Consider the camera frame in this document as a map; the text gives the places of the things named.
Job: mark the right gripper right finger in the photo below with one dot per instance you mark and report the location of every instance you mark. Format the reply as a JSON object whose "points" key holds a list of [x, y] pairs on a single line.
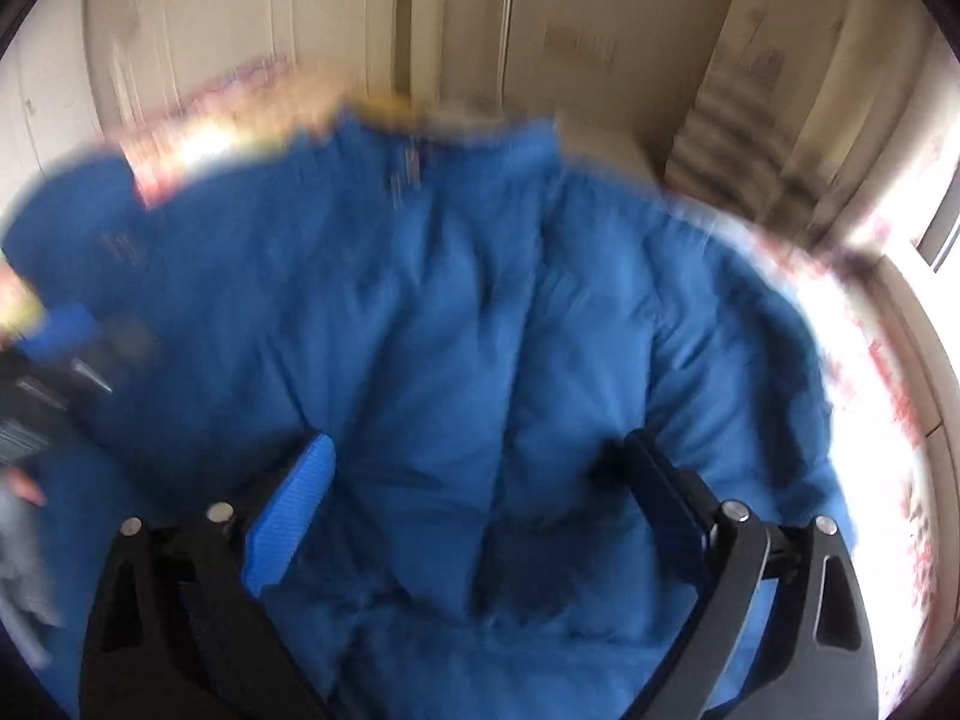
{"points": [[815, 658]]}

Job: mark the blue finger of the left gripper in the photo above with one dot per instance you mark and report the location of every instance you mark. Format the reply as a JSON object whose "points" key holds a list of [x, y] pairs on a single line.
{"points": [[64, 329]]}

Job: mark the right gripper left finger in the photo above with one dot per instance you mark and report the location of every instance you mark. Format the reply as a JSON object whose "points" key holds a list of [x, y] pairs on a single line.
{"points": [[177, 628]]}

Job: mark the blue puffer jacket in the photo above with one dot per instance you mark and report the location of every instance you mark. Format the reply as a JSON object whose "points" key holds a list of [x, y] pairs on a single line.
{"points": [[475, 325]]}

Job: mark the floral bed sheet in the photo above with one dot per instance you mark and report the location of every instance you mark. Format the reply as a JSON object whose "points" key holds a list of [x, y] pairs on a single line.
{"points": [[877, 446]]}

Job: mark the white headboard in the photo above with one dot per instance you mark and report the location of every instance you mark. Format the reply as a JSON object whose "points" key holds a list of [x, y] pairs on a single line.
{"points": [[148, 56]]}

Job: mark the yellow pillow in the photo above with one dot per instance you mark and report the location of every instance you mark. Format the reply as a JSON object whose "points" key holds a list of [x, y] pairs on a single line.
{"points": [[388, 111]]}

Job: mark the striped curtain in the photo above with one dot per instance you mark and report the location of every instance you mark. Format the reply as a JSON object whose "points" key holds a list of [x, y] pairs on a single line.
{"points": [[774, 119]]}

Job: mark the window frame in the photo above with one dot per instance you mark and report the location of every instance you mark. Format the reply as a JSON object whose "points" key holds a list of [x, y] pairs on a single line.
{"points": [[941, 237]]}

